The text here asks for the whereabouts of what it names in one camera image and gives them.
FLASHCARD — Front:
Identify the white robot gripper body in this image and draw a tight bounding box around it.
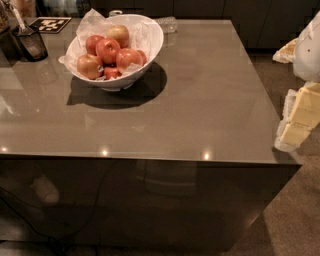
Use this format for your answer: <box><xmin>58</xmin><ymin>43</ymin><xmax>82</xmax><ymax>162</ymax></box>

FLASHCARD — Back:
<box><xmin>293</xmin><ymin>11</ymin><xmax>320</xmax><ymax>82</ymax></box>

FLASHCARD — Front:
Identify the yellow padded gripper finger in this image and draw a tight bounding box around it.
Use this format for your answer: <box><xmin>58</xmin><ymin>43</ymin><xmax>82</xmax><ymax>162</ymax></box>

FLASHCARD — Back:
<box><xmin>274</xmin><ymin>82</ymin><xmax>320</xmax><ymax>152</ymax></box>
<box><xmin>272</xmin><ymin>38</ymin><xmax>297</xmax><ymax>64</ymax></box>

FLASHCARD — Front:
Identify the red apple far right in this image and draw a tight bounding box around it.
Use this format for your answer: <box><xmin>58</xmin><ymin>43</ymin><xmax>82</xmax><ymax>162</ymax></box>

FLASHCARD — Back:
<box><xmin>137</xmin><ymin>50</ymin><xmax>147</xmax><ymax>66</ymax></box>

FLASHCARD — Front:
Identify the red apple right front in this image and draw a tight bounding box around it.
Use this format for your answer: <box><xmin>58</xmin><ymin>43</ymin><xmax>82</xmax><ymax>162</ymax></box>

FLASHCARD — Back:
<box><xmin>116</xmin><ymin>48</ymin><xmax>143</xmax><ymax>74</ymax></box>

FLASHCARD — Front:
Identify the yellowish apple at back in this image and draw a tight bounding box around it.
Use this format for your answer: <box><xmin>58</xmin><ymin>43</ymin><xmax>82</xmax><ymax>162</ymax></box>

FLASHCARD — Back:
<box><xmin>106</xmin><ymin>25</ymin><xmax>129</xmax><ymax>48</ymax></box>

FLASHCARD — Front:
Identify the white ceramic bowl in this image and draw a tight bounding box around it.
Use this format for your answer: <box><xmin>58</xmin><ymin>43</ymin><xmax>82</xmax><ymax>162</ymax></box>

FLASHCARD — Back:
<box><xmin>59</xmin><ymin>9</ymin><xmax>164</xmax><ymax>91</ymax></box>

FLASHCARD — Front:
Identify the small red apple front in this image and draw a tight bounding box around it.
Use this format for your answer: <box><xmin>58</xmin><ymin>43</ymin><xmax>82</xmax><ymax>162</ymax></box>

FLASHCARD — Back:
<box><xmin>104</xmin><ymin>66</ymin><xmax>121</xmax><ymax>80</ymax></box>

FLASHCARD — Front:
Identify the red apple back left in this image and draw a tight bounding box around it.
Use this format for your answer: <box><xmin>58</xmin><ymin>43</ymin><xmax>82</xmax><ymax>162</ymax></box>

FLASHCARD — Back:
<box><xmin>85</xmin><ymin>35</ymin><xmax>103</xmax><ymax>55</ymax></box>

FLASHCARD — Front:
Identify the yellow-red apple front left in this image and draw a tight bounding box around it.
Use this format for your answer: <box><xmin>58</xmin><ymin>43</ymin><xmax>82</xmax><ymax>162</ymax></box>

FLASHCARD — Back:
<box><xmin>77</xmin><ymin>54</ymin><xmax>103</xmax><ymax>80</ymax></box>

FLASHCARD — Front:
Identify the clear plastic container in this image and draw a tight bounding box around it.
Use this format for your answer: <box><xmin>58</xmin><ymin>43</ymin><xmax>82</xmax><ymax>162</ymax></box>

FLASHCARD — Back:
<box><xmin>156</xmin><ymin>16</ymin><xmax>177</xmax><ymax>34</ymax></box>

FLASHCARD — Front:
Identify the white crumpled paper liner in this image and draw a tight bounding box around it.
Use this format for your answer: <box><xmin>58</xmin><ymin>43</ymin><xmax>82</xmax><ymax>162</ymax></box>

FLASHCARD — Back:
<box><xmin>59</xmin><ymin>10</ymin><xmax>164</xmax><ymax>91</ymax></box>

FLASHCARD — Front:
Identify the small white round object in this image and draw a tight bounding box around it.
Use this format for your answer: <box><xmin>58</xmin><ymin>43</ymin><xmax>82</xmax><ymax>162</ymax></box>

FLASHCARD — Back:
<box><xmin>109</xmin><ymin>10</ymin><xmax>123</xmax><ymax>17</ymax></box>

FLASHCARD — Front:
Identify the black white marker tag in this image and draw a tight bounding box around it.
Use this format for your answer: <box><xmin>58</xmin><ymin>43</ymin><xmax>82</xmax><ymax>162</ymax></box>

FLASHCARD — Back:
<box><xmin>31</xmin><ymin>17</ymin><xmax>71</xmax><ymax>34</ymax></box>

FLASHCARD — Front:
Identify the dark jar at left edge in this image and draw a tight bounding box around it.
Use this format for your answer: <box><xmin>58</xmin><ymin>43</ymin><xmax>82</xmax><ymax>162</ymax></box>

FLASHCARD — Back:
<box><xmin>0</xmin><ymin>0</ymin><xmax>23</xmax><ymax>64</ymax></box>

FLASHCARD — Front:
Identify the black mesh scoop with handle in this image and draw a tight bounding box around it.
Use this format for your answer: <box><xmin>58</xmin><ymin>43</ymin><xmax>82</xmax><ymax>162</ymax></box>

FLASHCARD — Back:
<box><xmin>10</xmin><ymin>4</ymin><xmax>48</xmax><ymax>62</ymax></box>

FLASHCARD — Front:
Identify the black cable under table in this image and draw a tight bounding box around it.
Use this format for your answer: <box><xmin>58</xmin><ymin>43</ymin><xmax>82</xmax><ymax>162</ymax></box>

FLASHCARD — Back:
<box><xmin>0</xmin><ymin>159</ymin><xmax>111</xmax><ymax>256</ymax></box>

